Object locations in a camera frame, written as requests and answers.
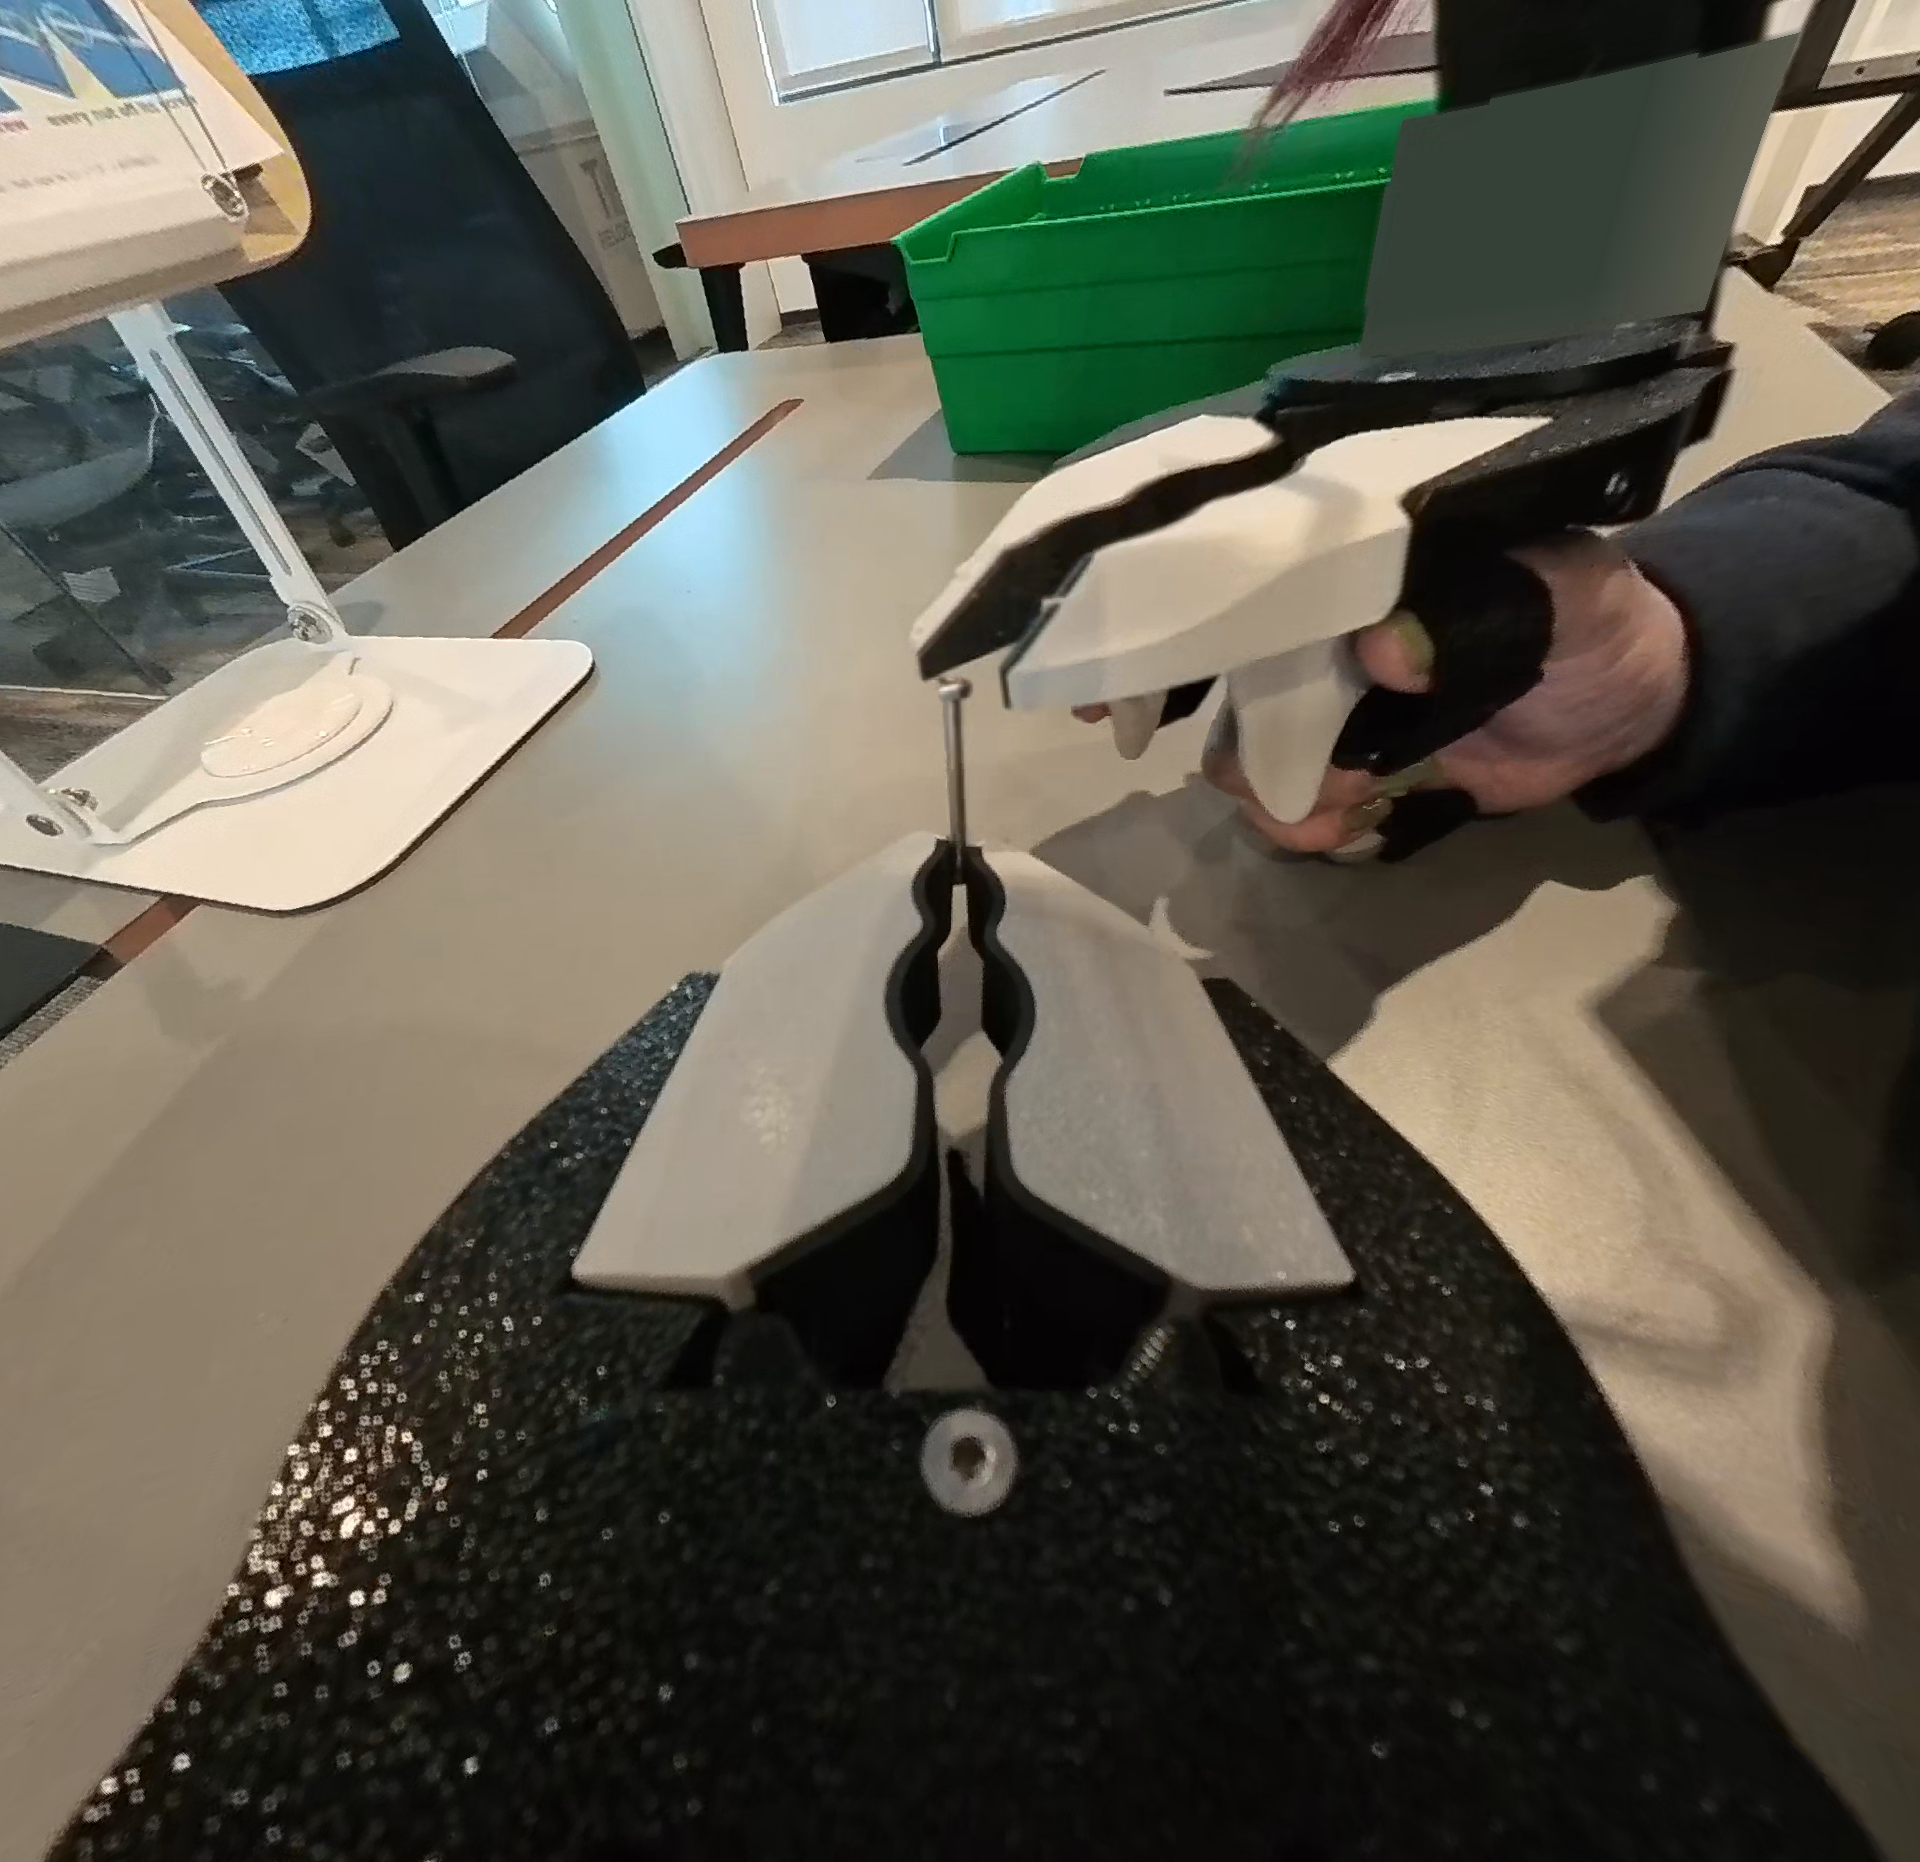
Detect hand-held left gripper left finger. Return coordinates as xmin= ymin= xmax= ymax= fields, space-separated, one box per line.
xmin=569 ymin=831 xmax=962 ymax=1393

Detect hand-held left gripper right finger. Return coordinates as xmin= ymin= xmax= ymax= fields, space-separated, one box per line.
xmin=944 ymin=836 xmax=1362 ymax=1395

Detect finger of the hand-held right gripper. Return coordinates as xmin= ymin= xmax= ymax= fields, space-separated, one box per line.
xmin=913 ymin=415 xmax=1309 ymax=682
xmin=996 ymin=416 xmax=1558 ymax=710

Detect green plastic bin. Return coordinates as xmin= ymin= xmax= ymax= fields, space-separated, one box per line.
xmin=893 ymin=99 xmax=1441 ymax=454

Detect long metal screw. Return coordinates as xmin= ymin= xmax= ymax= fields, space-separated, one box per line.
xmin=938 ymin=696 xmax=978 ymax=879

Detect grey desk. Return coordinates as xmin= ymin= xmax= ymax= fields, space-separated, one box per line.
xmin=0 ymin=265 xmax=1920 ymax=1862

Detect person's right hand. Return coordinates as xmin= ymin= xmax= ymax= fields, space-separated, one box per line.
xmin=1071 ymin=535 xmax=1698 ymax=863

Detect black monitor stand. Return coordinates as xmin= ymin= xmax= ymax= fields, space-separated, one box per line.
xmin=1723 ymin=0 xmax=1920 ymax=290

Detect reddish hair strands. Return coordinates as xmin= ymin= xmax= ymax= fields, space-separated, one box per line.
xmin=1229 ymin=0 xmax=1441 ymax=185

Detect brown edged table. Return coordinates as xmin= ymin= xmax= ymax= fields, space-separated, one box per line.
xmin=654 ymin=25 xmax=1441 ymax=356

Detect white document stand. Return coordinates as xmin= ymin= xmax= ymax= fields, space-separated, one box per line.
xmin=0 ymin=302 xmax=594 ymax=912

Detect paned window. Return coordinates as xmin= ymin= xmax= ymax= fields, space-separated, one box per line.
xmin=741 ymin=0 xmax=1389 ymax=103

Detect white cardboard box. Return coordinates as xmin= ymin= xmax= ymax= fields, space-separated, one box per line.
xmin=486 ymin=0 xmax=631 ymax=267

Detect black office chair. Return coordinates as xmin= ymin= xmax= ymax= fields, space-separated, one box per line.
xmin=185 ymin=0 xmax=648 ymax=553

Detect printed instruction sheet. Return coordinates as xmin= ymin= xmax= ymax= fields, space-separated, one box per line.
xmin=0 ymin=0 xmax=249 ymax=236

